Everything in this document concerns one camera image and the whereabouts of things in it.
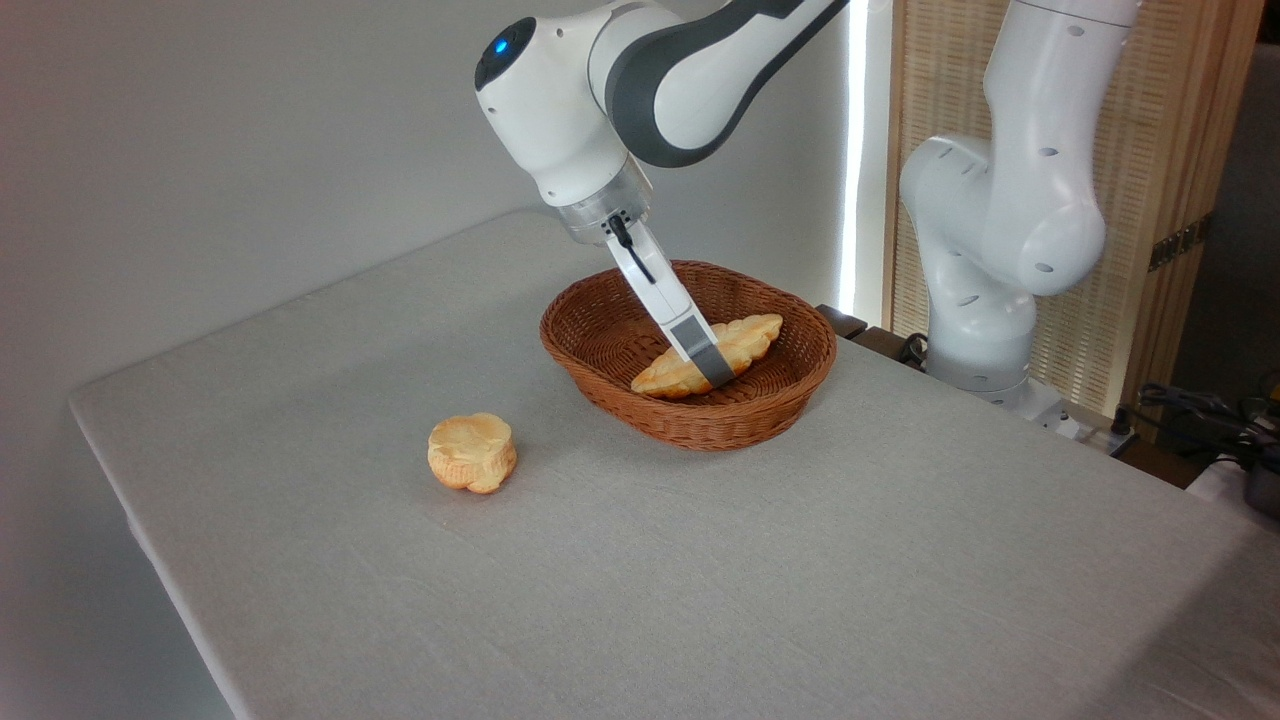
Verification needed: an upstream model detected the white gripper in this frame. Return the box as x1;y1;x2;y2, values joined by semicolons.
603;220;736;389

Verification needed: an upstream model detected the long braided bread loaf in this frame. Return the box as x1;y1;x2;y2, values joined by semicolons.
631;314;787;401

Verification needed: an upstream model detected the round golden bread roll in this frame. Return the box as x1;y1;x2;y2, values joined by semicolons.
427;412;519;495

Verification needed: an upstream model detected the brown wicker basket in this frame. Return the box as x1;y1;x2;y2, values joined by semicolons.
540;260;839;453

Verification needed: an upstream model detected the grey tablecloth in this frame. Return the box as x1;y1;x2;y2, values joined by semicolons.
68;208;1280;720

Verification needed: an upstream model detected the white power strip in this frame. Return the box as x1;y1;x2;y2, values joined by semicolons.
1062;405;1141;458

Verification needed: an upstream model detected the metal screen hinge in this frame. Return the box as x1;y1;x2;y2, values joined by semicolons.
1148;212;1213;273

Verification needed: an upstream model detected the wooden slatted screen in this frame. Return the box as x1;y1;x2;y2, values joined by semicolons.
885;0;1266;421

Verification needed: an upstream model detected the dark grey pot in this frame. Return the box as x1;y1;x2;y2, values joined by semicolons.
1243;465;1280;519

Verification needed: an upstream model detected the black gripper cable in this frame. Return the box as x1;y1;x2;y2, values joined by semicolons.
607;213;658;286

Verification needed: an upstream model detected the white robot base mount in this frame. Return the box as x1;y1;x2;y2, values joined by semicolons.
988;378;1086;441

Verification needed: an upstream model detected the black cable bundle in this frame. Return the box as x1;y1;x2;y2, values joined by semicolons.
1138;378;1280;453

